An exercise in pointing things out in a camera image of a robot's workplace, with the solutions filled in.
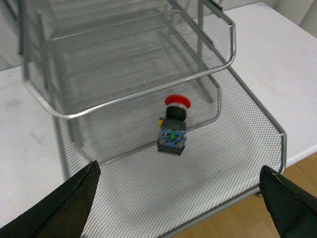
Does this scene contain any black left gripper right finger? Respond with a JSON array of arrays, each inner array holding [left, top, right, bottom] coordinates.
[[259, 166, 317, 238]]

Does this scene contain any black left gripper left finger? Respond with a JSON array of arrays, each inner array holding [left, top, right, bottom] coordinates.
[[0, 161, 101, 238]]

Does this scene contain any red emergency stop button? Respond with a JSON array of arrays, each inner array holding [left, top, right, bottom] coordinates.
[[157, 94, 191, 156]]

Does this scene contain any silver mesh three-tier rack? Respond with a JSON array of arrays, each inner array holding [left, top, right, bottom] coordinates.
[[17, 0, 286, 238]]

